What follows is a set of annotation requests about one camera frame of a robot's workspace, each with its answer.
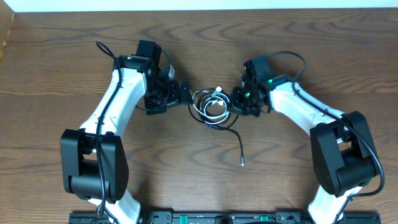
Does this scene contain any black usb cable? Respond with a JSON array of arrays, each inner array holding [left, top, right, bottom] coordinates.
[[187, 88, 246, 167]]

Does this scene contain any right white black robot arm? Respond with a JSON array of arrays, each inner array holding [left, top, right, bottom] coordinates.
[[229, 55, 385, 223]]

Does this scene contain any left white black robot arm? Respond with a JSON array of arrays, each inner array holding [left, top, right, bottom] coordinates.
[[60, 40, 192, 223]]

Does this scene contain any white usb cable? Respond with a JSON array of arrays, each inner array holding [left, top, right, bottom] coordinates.
[[192, 86, 231, 126]]

